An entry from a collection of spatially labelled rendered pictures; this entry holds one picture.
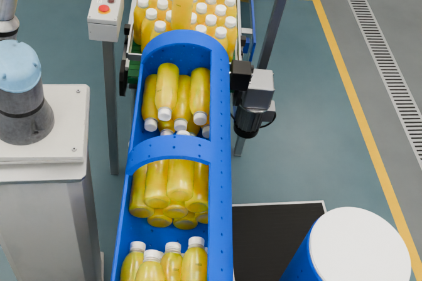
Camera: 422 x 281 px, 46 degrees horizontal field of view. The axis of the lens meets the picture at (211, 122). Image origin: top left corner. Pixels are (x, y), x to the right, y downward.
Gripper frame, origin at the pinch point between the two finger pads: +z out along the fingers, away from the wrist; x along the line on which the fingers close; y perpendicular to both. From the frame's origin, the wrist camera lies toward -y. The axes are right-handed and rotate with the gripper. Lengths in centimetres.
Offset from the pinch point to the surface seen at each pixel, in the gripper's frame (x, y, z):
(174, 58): -1.2, 18.0, 16.4
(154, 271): -2, 90, 14
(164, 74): -3.7, 27.8, 13.8
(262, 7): 60, -157, 127
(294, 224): 63, 23, 112
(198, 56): 6.5, 18.0, 14.5
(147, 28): -11.3, -3.2, 23.6
